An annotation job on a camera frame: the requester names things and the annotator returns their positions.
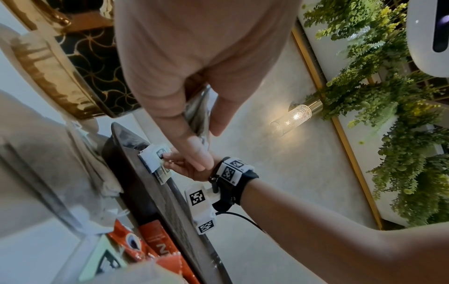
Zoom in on person's left hand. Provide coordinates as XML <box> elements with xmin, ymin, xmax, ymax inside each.
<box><xmin>114</xmin><ymin>0</ymin><xmax>303</xmax><ymax>171</ymax></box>

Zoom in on person's right hand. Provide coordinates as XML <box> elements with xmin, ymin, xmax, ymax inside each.
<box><xmin>162</xmin><ymin>150</ymin><xmax>225</xmax><ymax>183</ymax></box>

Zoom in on white sachet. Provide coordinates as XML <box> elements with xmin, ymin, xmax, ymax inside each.
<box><xmin>138</xmin><ymin>144</ymin><xmax>173</xmax><ymax>175</ymax></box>

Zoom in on silver foil sachets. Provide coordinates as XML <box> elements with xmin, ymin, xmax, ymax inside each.
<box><xmin>183</xmin><ymin>85</ymin><xmax>212</xmax><ymax>146</ymax></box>

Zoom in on person's right forearm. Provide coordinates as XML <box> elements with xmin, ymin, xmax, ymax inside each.
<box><xmin>232</xmin><ymin>180</ymin><xmax>449</xmax><ymax>284</ymax></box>

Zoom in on dark oval tray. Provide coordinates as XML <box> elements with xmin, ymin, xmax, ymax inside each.
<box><xmin>101</xmin><ymin>122</ymin><xmax>233</xmax><ymax>284</ymax></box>

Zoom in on orange sachet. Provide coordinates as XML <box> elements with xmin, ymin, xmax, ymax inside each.
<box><xmin>138</xmin><ymin>219</ymin><xmax>201</xmax><ymax>284</ymax></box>

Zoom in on orange snack packet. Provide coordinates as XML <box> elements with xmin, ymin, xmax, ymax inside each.
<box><xmin>108</xmin><ymin>218</ymin><xmax>159</xmax><ymax>263</ymax></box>

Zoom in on white paper napkins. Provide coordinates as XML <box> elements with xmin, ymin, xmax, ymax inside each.
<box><xmin>65</xmin><ymin>119</ymin><xmax>124</xmax><ymax>196</ymax></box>

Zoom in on pale green packet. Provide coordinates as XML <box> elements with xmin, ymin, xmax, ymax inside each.
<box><xmin>78</xmin><ymin>232</ymin><xmax>128</xmax><ymax>283</ymax></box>

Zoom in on green artificial plants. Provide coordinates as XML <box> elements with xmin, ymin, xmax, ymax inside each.
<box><xmin>302</xmin><ymin>0</ymin><xmax>449</xmax><ymax>227</ymax></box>

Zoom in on white head-worn device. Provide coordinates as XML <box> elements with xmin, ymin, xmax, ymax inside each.
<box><xmin>404</xmin><ymin>0</ymin><xmax>449</xmax><ymax>79</ymax></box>

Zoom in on white wrist camera black strap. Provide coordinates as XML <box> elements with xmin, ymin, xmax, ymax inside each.
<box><xmin>184</xmin><ymin>156</ymin><xmax>260</xmax><ymax>235</ymax></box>

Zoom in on black cable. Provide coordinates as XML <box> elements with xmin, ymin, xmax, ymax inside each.
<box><xmin>215</xmin><ymin>211</ymin><xmax>264</xmax><ymax>231</ymax></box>

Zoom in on glass wall lamp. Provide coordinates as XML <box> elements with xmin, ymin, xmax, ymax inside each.
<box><xmin>269</xmin><ymin>99</ymin><xmax>324</xmax><ymax>138</ymax></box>

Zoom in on gold wall trim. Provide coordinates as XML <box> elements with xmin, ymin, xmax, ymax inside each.
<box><xmin>290</xmin><ymin>24</ymin><xmax>386</xmax><ymax>231</ymax></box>

